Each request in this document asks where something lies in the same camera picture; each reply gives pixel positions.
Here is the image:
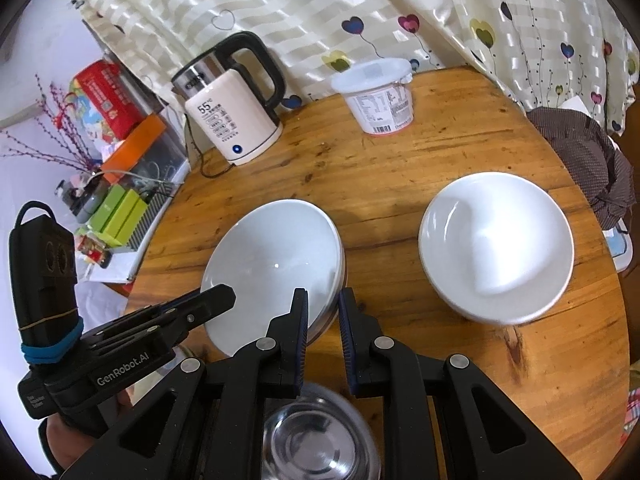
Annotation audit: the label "purple flower branches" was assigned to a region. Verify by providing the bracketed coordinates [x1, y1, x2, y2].
[0, 75, 101, 176]

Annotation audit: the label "person's left hand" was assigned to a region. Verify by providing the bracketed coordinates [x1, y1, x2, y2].
[39, 391, 132, 476]

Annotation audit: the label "brown dotted cloth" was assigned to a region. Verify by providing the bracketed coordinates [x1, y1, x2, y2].
[526, 106, 636, 231]

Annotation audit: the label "cream electric kettle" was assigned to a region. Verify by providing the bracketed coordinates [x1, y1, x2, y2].
[171, 31, 288, 166]

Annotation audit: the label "white bowl with blue stripe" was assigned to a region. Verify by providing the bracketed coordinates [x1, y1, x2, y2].
[201, 200, 347, 356]
[418, 172, 575, 328]

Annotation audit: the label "lime green box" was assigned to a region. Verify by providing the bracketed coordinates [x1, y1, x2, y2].
[102, 189, 151, 250]

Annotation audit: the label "orange box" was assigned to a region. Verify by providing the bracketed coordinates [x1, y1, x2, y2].
[102, 114, 188, 186]

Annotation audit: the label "white plastic tub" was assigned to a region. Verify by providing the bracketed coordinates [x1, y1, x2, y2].
[331, 57, 416, 136]

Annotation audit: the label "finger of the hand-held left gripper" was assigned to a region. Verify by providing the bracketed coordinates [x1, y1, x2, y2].
[150, 284, 237, 350]
[85, 292, 201, 341]

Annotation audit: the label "heart print curtain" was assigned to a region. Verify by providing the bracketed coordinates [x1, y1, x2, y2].
[60, 0, 640, 136]

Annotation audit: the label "red cartoon print box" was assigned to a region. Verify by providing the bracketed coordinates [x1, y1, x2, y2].
[74, 59, 166, 142]

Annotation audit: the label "stainless steel bowl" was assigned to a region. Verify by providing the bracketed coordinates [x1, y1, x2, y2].
[262, 382, 378, 480]

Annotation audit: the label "striped tray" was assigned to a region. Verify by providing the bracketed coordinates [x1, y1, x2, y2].
[122, 180, 183, 253]

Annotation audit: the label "grey handheld device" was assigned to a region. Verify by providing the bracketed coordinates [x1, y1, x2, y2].
[75, 187, 108, 221]

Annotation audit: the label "red figurine toy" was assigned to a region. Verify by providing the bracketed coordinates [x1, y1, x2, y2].
[75, 235, 113, 268]

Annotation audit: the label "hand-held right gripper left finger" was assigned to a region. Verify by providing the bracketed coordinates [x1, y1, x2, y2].
[62, 287, 309, 480]

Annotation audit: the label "black kettle cable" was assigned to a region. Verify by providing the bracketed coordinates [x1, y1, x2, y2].
[184, 112, 236, 179]

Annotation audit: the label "white shelf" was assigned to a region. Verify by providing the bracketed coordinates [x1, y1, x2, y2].
[75, 245, 151, 286]

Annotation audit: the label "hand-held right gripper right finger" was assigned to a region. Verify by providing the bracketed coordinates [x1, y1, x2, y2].
[337, 287, 583, 480]

